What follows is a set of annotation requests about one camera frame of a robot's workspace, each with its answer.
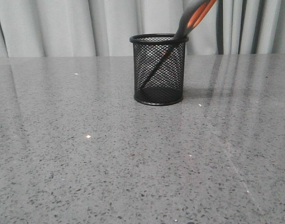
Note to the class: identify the black mesh pen bucket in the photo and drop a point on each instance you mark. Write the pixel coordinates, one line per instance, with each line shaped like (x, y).
(166, 86)

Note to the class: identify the grey pleated curtain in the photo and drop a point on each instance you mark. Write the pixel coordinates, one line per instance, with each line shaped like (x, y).
(37, 28)

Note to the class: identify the grey orange handled scissors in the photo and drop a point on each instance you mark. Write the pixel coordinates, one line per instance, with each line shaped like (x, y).
(191, 17)

